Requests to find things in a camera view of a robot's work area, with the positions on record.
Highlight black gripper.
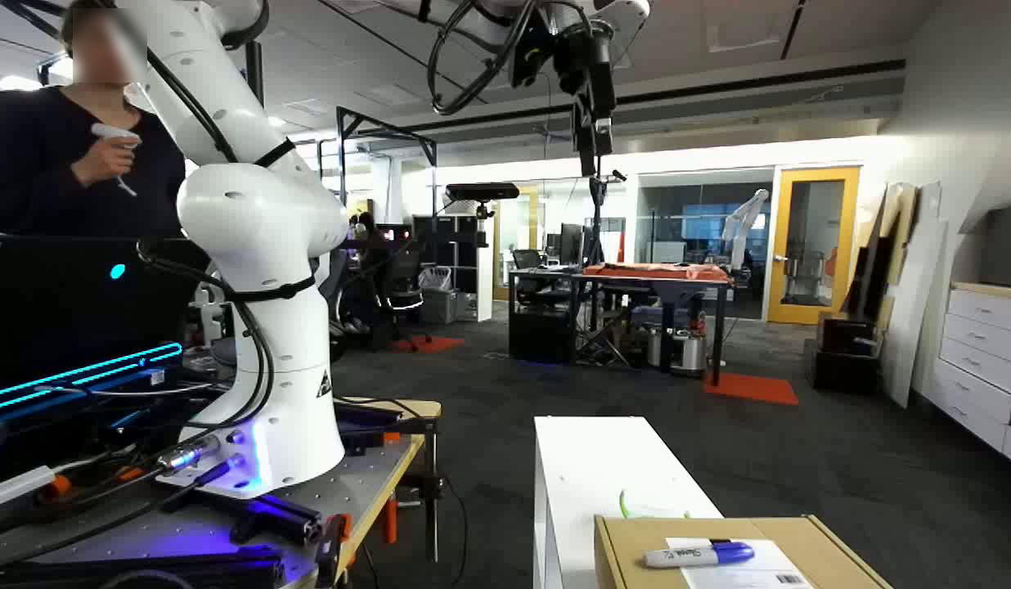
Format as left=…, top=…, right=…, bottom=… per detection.
left=546, top=20, right=622, bottom=180

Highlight blue and white marker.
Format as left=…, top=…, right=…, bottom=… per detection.
left=638, top=538, right=758, bottom=572

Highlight white handheld controller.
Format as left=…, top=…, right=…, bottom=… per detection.
left=89, top=120, right=146, bottom=202

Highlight person's hand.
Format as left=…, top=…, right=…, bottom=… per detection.
left=67, top=127, right=141, bottom=193

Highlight black work table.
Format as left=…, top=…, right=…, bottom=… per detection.
left=506, top=259, right=739, bottom=388

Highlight yellow framed door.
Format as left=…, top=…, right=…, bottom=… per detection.
left=763, top=165, right=863, bottom=328

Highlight black office chair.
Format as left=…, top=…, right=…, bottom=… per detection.
left=339, top=229, right=428, bottom=351

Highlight red floor mat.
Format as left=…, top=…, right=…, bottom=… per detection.
left=390, top=331, right=470, bottom=360

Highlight orange floor mat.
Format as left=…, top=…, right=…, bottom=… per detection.
left=700, top=366, right=802, bottom=412

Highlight wooden leaning boards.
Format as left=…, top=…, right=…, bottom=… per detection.
left=847, top=183, right=911, bottom=331

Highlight black floor box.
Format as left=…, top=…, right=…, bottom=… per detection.
left=810, top=315, right=886, bottom=399

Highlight white leaning board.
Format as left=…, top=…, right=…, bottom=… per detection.
left=878, top=180, right=956, bottom=412

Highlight robot mounting table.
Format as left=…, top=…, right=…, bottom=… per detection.
left=0, top=392, right=447, bottom=589

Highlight brown cardboard box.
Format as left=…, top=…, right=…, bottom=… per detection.
left=591, top=514, right=892, bottom=589

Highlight white drawer cabinet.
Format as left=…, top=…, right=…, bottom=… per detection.
left=923, top=279, right=1011, bottom=476

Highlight white paper label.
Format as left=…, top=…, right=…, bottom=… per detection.
left=680, top=538, right=817, bottom=589

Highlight person in dark sweater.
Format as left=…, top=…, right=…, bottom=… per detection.
left=0, top=0, right=191, bottom=238

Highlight black stereo camera bar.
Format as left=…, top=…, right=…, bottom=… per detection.
left=443, top=180, right=523, bottom=206

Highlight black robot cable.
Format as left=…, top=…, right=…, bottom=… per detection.
left=422, top=0, right=544, bottom=117

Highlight teal lit rail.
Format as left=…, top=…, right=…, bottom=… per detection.
left=0, top=337, right=191, bottom=423

